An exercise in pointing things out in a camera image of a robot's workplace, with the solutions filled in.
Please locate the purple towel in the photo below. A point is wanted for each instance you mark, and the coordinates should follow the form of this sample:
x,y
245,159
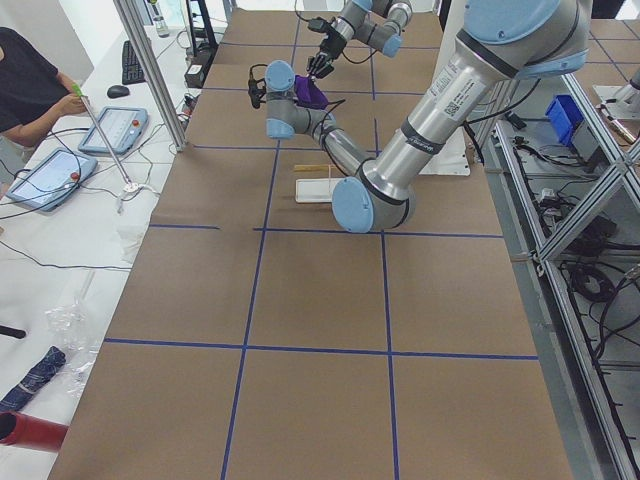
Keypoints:
x,y
308,95

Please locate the green handled reacher stick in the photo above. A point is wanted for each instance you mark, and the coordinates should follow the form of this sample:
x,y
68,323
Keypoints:
x,y
130,188

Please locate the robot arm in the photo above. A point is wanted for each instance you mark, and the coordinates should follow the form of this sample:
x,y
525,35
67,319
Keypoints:
x,y
498,41
376,24

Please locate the person in black shirt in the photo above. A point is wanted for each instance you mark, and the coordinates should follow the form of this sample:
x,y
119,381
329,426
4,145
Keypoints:
x,y
35,94

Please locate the white base wooden towel rack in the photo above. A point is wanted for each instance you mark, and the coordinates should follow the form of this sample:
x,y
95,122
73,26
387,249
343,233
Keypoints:
x,y
316,190

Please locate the red cylinder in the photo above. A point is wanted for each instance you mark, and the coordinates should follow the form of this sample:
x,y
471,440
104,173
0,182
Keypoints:
x,y
28,432

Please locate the aluminium frame post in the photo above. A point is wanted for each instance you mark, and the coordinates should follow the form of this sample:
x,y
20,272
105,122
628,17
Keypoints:
x,y
133,26

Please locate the black computer mouse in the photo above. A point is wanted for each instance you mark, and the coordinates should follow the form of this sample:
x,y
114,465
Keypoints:
x,y
117,91

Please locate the clear plastic bag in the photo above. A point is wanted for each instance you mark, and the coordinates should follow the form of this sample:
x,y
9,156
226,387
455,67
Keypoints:
x,y
74,332

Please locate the near blue teach pendant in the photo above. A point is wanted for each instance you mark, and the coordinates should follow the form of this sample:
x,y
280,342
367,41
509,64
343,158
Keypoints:
x,y
53,180

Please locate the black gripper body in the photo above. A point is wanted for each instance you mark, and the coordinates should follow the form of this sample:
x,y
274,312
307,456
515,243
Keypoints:
x,y
332,46

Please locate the clear water bottle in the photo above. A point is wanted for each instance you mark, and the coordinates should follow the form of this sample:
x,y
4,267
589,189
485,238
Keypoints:
x,y
158,19

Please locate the small black box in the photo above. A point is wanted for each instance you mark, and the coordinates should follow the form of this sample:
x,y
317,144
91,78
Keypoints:
x,y
195,76

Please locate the far blue teach pendant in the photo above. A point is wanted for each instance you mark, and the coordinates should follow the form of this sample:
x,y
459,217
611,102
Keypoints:
x,y
122,127

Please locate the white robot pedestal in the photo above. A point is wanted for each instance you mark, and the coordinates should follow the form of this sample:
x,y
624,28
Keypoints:
x,y
452,159

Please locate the blue storage bin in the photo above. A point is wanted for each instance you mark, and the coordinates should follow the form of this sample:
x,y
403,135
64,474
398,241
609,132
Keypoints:
x,y
565,117

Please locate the black keyboard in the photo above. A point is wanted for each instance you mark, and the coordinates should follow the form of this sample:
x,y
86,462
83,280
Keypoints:
x,y
132,71

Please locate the blue teach pendant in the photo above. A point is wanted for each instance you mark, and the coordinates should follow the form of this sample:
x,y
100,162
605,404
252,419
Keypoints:
x,y
53,180
122,127

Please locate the folded dark blue umbrella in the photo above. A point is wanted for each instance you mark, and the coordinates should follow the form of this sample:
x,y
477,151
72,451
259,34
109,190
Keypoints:
x,y
34,380

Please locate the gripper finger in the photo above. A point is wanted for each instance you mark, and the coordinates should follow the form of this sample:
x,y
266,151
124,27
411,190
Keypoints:
x,y
326,69
315,66

